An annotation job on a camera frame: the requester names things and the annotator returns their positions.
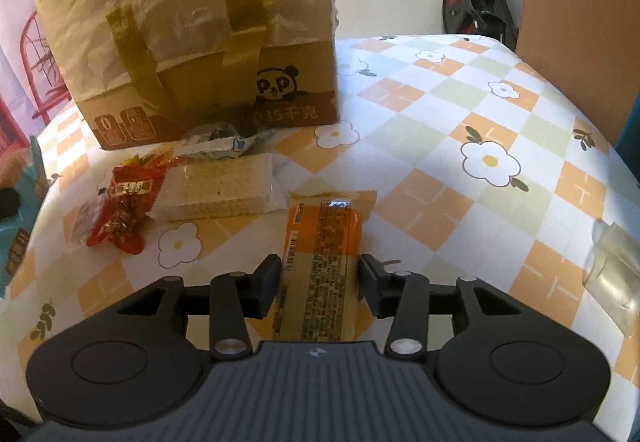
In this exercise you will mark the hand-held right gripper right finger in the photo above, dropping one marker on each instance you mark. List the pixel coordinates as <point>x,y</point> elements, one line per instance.
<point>375,287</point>

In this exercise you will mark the dark teal object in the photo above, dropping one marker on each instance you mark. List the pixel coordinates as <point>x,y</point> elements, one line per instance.
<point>630,136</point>

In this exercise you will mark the floral checked tablecloth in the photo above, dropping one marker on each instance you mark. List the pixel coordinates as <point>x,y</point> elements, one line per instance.
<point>450,146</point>

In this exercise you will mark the wooden board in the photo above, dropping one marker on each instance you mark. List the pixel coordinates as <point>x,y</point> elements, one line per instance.
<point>575,21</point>

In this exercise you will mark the clear plastic container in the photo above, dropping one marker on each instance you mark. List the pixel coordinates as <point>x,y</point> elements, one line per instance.
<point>612,272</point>

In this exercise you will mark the teal snack bag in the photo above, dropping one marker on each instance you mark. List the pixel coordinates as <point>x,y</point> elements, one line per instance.
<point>27,177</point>

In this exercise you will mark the small clear snack packet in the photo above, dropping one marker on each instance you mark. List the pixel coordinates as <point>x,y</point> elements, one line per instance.
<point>87,222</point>

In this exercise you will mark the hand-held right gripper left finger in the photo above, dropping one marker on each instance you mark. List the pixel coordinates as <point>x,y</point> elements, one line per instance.
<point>265,287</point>

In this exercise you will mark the small orange wrapper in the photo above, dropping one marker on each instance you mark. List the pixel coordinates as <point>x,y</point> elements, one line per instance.
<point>160,160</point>

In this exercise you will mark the red snack packet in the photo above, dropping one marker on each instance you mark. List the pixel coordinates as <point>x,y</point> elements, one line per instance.
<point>125,212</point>

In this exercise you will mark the plastic-lined cardboard box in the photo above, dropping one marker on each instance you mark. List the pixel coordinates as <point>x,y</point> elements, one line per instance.
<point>200,21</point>

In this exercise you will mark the orange snack bar packet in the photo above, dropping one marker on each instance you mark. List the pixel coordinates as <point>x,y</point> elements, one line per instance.
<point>320,242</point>

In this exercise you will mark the white and blue wrapper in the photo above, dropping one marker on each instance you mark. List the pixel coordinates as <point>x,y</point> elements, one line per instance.
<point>220,145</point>

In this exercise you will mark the clear cracker packet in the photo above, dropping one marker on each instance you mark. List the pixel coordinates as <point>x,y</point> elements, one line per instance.
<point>215,187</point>

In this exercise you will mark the pink printed backdrop cloth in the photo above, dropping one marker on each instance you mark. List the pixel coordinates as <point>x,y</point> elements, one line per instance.
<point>20,46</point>

